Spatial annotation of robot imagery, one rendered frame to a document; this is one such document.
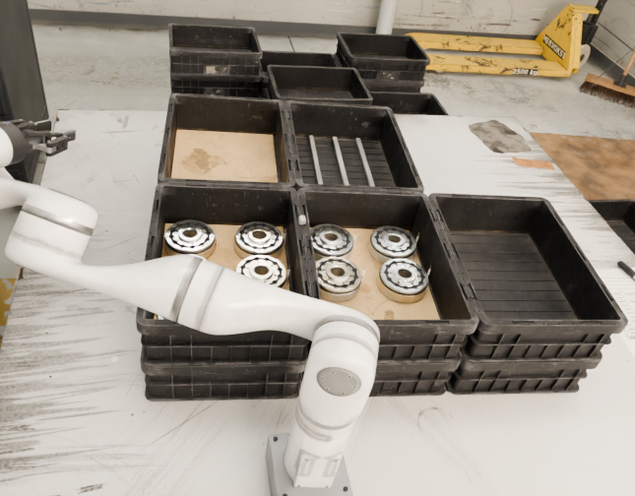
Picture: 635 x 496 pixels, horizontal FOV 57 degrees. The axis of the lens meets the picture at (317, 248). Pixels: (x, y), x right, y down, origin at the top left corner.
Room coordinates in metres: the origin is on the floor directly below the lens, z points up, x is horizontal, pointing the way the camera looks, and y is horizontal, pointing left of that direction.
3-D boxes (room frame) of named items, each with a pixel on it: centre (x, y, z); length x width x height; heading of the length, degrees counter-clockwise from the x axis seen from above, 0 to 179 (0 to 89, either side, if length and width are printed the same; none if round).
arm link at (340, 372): (0.52, -0.06, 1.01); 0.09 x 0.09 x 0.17; 86
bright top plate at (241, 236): (0.96, 0.13, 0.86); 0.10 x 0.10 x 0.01
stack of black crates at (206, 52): (2.56, 0.62, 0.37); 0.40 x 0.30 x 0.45; 108
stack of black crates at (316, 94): (2.31, 0.11, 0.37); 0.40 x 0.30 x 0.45; 108
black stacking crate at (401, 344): (0.90, -0.12, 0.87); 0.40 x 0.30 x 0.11; 13
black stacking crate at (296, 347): (0.83, 0.17, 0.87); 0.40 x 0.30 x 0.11; 13
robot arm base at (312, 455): (0.52, -0.05, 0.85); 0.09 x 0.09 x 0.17; 10
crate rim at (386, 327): (0.90, -0.12, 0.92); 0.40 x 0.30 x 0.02; 13
